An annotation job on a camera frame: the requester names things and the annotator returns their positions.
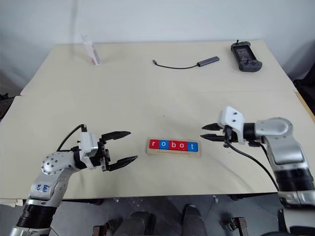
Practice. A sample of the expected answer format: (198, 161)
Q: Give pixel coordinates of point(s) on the wooden tile tray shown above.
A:
(172, 153)

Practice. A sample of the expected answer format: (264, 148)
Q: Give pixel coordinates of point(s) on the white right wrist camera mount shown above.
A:
(232, 118)

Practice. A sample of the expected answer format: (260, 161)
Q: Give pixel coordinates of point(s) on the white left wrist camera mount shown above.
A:
(86, 142)

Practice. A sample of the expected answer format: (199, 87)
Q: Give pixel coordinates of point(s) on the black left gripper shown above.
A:
(104, 157)

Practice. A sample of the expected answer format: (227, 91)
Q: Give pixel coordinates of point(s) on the dark grey handheld controller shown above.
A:
(246, 56)

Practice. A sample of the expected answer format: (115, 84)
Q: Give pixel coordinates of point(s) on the red tile letter b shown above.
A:
(173, 145)

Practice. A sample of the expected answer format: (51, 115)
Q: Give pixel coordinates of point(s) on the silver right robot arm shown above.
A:
(283, 147)

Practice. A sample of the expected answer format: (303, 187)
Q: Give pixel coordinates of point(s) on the dark metal bracket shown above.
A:
(235, 225)
(105, 228)

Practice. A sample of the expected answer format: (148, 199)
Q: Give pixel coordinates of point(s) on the red tile letter o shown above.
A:
(183, 145)

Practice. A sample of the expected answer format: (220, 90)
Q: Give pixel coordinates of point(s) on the white plastic bottle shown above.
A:
(92, 51)

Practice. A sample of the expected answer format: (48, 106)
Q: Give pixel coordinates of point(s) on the blue tile letter t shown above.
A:
(192, 146)

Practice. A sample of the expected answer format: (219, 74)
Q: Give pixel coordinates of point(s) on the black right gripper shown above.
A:
(231, 136)

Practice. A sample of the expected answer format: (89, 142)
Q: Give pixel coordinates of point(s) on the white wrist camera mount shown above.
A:
(232, 118)
(86, 142)

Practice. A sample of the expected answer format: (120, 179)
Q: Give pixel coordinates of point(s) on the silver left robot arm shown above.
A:
(54, 167)

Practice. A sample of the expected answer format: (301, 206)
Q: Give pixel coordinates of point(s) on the blue letter tile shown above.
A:
(163, 144)

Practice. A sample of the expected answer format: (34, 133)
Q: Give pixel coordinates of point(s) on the red letter tile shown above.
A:
(154, 144)

